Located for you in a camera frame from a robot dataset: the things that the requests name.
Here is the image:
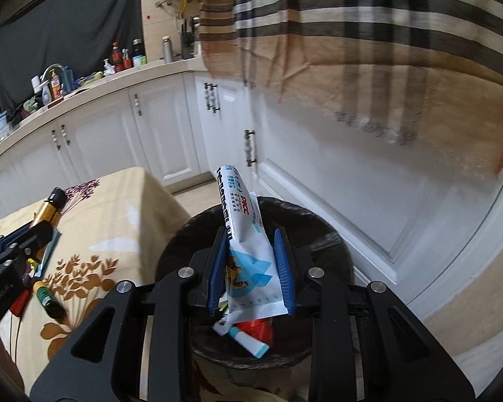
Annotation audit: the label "bin with black liner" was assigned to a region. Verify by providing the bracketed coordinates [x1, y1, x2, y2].
[154, 195, 355, 370]

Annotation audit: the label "dark bottle with green label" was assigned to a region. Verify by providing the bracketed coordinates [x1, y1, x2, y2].
[32, 280, 66, 320]

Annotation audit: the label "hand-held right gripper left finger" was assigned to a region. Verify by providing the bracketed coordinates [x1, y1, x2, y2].
[29, 228, 232, 402]

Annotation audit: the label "black knife block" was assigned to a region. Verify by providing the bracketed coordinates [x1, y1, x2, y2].
[180, 16, 200, 60]

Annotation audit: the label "white teal packet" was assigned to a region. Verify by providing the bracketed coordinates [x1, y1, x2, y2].
[212, 317, 272, 359]

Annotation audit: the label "chrome faucet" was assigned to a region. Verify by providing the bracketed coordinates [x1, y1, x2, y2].
[41, 63, 68, 93]

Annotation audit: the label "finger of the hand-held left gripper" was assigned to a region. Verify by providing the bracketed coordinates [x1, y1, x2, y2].
[0, 219, 54, 269]
[0, 226, 35, 254]

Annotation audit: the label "yellow black bottle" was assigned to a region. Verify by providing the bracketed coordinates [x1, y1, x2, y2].
[31, 187, 68, 230]

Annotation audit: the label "plaid hanging cloth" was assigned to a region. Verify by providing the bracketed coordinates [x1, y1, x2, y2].
[199, 0, 503, 179]

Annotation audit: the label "white blue snack packet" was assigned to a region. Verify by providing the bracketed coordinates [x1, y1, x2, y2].
[215, 164, 288, 324]

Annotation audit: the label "red plastic bag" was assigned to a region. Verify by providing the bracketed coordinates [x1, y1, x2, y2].
[238, 317, 274, 345]

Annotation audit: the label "red black bottle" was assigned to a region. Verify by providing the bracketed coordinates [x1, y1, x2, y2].
[10, 288, 31, 316]

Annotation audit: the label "white kitchen cabinets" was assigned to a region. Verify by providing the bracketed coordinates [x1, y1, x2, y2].
[0, 69, 503, 386]

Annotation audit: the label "beige kitchen countertop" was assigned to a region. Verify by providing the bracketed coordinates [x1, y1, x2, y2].
[0, 56, 207, 169]

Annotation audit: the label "dark window cloth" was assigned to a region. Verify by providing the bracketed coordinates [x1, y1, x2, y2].
[0, 0, 146, 110]

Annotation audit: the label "dark sauce bottle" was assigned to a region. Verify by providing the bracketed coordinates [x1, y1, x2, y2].
[112, 41, 125, 73]

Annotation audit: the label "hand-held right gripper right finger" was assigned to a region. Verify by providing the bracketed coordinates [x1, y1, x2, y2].
[273, 227, 477, 402]

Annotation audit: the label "dark lid jar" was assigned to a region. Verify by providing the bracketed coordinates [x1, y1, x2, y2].
[131, 38, 148, 67]

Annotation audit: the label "light blue flat packet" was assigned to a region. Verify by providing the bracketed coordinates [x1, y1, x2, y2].
[37, 228, 62, 278]

